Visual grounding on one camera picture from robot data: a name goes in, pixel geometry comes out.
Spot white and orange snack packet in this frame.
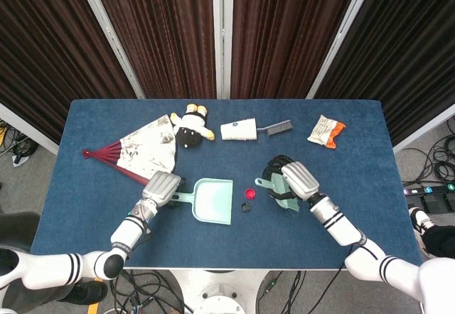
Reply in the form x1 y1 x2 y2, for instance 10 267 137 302
306 114 347 149

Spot white partition frame rail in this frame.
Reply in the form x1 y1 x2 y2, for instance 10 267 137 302
392 103 455 154
0 102 60 155

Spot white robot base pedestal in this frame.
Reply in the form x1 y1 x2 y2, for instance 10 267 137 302
170 269 271 314

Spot black and white plush toy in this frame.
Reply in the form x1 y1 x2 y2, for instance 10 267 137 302
169 103 216 150

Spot black foot pedal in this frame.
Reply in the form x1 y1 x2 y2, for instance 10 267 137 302
419 193 455 214

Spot small grey brush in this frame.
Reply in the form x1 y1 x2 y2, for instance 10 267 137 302
255 119 294 137

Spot white and black sneaker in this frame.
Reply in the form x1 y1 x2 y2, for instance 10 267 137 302
407 206 437 259

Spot blue table cloth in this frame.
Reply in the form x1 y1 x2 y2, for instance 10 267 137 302
30 99 424 269

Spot white partition frame post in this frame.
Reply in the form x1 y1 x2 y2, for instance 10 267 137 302
211 0 235 100
305 0 380 100
73 0 146 100

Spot mint green hand broom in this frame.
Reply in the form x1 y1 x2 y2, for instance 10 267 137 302
255 171 303 212

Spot white and maroon folding fan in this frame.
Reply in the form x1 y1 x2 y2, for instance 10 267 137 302
82 114 178 184

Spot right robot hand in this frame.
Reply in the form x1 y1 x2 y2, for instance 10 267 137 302
261 155 320 205

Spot black trouser leg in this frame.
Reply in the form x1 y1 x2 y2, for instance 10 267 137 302
422 225 455 259

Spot dark grey trouser leg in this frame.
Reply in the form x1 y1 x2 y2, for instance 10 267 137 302
0 211 77 310

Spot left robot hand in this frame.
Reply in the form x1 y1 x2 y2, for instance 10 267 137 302
141 170 188 209

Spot black shoe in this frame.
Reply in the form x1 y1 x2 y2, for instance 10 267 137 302
65 280 108 307

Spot mint green dustpan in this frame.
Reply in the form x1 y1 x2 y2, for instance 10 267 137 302
171 178 235 225

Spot brown pleated partition panel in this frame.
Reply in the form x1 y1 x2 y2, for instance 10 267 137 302
0 0 138 144
230 0 364 100
88 0 217 100
314 0 455 144

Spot black floor cables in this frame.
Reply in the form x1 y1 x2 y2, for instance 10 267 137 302
0 118 38 168
408 114 455 187
109 269 186 314
255 270 307 314

